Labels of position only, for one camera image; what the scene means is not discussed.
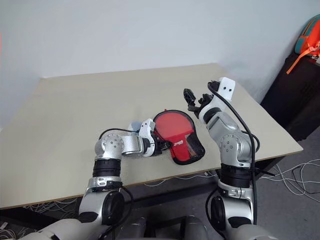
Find dark rounded shape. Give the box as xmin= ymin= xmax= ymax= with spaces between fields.
xmin=126 ymin=216 xmax=149 ymax=240
xmin=183 ymin=215 xmax=210 ymax=240

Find teal and orange backpack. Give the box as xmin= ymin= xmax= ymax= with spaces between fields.
xmin=286 ymin=13 xmax=320 ymax=75

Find black table frame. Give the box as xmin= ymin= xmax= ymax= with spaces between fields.
xmin=254 ymin=156 xmax=281 ymax=177

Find black floor cable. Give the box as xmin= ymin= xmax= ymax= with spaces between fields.
xmin=291 ymin=166 xmax=320 ymax=195

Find black mesh red paddle case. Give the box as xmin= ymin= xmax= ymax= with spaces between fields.
xmin=152 ymin=109 xmax=206 ymax=166

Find white cable bundle under table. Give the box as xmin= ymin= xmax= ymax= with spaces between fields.
xmin=0 ymin=196 xmax=85 ymax=240

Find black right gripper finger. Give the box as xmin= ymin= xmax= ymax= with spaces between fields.
xmin=183 ymin=87 xmax=198 ymax=106
xmin=187 ymin=104 xmax=201 ymax=119

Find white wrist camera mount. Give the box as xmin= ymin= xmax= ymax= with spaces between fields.
xmin=128 ymin=119 xmax=158 ymax=158
xmin=201 ymin=77 xmax=237 ymax=118

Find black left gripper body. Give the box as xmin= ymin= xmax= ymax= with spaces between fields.
xmin=149 ymin=132 xmax=168 ymax=157

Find black cabinet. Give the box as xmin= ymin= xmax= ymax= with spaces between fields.
xmin=259 ymin=51 xmax=320 ymax=141

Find red table tennis paddle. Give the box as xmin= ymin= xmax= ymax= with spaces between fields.
xmin=154 ymin=111 xmax=201 ymax=158

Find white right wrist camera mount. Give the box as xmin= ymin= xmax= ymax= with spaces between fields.
xmin=201 ymin=77 xmax=237 ymax=118

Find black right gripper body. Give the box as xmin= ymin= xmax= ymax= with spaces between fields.
xmin=196 ymin=93 xmax=214 ymax=113

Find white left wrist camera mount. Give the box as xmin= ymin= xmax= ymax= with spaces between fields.
xmin=128 ymin=119 xmax=158 ymax=158

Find white floor cables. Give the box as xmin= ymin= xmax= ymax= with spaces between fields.
xmin=257 ymin=157 xmax=320 ymax=200

